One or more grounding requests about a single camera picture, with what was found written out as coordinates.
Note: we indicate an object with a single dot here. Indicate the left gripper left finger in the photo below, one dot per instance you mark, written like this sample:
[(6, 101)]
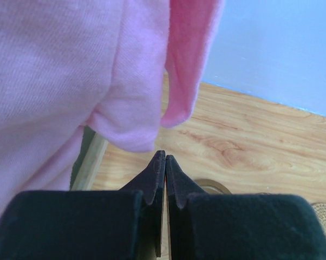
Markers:
[(122, 224)]

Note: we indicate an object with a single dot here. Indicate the wooden clothes rack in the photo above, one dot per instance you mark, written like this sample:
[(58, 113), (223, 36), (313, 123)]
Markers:
[(88, 162)]

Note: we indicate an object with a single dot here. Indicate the pink t-shirt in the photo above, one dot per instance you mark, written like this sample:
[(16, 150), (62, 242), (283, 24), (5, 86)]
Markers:
[(122, 68)]

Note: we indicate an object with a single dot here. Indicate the brown coaster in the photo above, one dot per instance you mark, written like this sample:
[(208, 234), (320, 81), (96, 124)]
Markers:
[(212, 187)]

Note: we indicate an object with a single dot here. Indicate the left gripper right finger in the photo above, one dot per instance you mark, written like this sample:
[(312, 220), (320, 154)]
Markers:
[(238, 226)]

